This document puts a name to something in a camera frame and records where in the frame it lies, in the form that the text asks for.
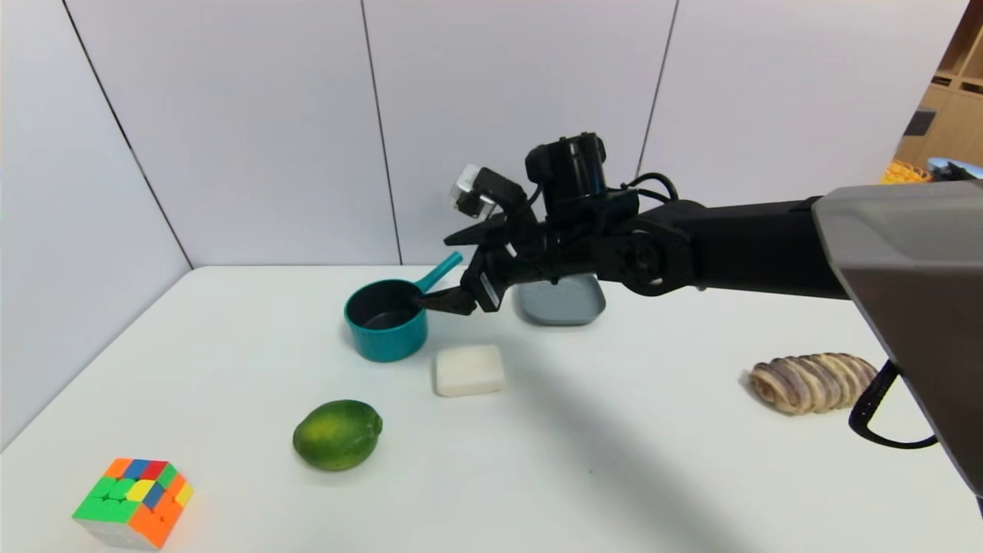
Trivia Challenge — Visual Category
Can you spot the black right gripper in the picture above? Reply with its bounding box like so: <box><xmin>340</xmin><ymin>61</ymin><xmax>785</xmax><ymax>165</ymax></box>
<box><xmin>418</xmin><ymin>212</ymin><xmax>554</xmax><ymax>316</ymax></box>

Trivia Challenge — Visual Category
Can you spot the teal pot with handle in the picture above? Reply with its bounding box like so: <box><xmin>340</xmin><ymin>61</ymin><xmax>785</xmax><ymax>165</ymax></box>
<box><xmin>343</xmin><ymin>251</ymin><xmax>465</xmax><ymax>363</ymax></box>

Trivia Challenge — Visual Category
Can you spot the grey square dish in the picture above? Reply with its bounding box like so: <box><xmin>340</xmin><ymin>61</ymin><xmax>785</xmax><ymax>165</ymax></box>
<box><xmin>516</xmin><ymin>273</ymin><xmax>607</xmax><ymax>327</ymax></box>

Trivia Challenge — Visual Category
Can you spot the white soap bar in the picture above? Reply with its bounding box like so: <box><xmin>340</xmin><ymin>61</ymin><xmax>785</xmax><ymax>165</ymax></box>
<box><xmin>435</xmin><ymin>344</ymin><xmax>506</xmax><ymax>398</ymax></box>

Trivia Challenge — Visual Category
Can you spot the green lime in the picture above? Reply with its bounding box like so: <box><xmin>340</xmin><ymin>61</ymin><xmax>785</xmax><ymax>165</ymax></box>
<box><xmin>292</xmin><ymin>399</ymin><xmax>383</xmax><ymax>472</ymax></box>

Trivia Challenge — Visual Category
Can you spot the striped brown bread loaf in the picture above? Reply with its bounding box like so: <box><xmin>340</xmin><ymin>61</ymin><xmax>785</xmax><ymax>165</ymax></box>
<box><xmin>749</xmin><ymin>352</ymin><xmax>881</xmax><ymax>416</ymax></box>

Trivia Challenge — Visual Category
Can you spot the colourful puzzle cube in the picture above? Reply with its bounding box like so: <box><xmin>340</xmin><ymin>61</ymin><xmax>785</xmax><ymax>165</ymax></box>
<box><xmin>72</xmin><ymin>458</ymin><xmax>195</xmax><ymax>551</ymax></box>

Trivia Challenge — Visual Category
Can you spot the black bag with blue top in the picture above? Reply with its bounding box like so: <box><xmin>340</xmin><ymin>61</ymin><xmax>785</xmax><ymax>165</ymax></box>
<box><xmin>925</xmin><ymin>156</ymin><xmax>983</xmax><ymax>184</ymax></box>

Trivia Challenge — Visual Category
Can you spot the wooden shelf unit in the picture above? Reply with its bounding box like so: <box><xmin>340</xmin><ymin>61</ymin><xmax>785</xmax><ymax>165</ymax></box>
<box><xmin>893</xmin><ymin>0</ymin><xmax>983</xmax><ymax>171</ymax></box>

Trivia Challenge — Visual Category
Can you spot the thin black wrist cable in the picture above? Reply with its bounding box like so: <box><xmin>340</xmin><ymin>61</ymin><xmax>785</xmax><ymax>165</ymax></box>
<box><xmin>613</xmin><ymin>171</ymin><xmax>681</xmax><ymax>207</ymax></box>

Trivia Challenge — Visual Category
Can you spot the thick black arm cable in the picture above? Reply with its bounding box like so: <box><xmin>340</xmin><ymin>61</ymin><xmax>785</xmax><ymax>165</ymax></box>
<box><xmin>848</xmin><ymin>359</ymin><xmax>939</xmax><ymax>450</ymax></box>

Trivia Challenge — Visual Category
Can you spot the orange wire basket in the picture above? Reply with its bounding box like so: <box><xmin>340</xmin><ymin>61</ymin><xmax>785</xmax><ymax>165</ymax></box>
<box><xmin>881</xmin><ymin>159</ymin><xmax>931</xmax><ymax>185</ymax></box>

